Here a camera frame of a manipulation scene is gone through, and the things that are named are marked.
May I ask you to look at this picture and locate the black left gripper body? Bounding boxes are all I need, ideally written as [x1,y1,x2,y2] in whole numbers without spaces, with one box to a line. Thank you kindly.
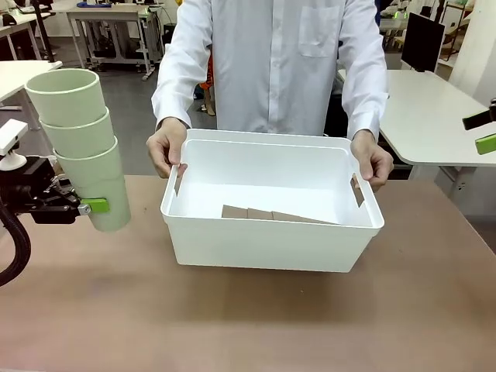
[0,157,81,225]

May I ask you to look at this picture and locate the person's left hand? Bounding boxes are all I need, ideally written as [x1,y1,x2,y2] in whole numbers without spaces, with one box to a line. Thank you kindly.
[350,129,395,194]

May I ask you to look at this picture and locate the person in white shirt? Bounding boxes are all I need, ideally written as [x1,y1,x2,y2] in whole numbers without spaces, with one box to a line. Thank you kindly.
[150,0,390,137]

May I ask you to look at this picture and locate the person's right forearm white sleeve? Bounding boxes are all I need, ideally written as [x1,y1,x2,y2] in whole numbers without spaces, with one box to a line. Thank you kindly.
[150,73,195,131]

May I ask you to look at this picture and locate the black stand pole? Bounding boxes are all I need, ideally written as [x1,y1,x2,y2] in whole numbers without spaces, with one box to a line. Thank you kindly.
[30,0,57,63]

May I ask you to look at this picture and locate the black computer monitor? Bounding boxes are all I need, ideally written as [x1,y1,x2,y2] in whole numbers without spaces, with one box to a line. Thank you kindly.
[401,12,446,74]

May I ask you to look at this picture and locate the white table with curved edge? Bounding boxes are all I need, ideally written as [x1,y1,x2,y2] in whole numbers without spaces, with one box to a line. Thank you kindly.
[336,69,496,167]

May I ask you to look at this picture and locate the person's right hand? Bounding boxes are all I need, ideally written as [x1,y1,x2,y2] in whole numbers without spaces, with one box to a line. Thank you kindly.
[146,118,189,180]

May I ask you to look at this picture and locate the white plastic basket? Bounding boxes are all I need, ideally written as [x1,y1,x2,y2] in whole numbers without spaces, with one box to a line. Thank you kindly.
[160,129,386,274]

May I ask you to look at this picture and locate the light green plastic cup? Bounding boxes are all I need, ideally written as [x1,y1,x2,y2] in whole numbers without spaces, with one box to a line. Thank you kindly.
[25,68,108,127]
[40,106,117,160]
[53,135,132,233]

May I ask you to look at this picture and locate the grey metal workbench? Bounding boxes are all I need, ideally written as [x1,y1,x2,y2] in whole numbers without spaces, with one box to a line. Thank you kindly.
[65,3,164,82]

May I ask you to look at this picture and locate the white side table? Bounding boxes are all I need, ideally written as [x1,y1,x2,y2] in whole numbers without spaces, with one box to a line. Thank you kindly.
[0,60,64,109]

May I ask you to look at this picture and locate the black stool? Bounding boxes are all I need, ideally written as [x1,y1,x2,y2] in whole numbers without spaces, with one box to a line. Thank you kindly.
[163,22,179,50]

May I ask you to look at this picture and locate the black corrugated cable hose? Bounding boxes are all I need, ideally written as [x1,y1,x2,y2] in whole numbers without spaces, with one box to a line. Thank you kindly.
[0,203,31,288]

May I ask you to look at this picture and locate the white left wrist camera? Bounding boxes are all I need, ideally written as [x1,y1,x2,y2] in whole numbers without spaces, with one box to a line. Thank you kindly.
[0,119,29,171]

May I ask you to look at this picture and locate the person's left forearm white sleeve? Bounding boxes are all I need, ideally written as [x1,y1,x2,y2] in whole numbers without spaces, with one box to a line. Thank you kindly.
[340,77,390,140]

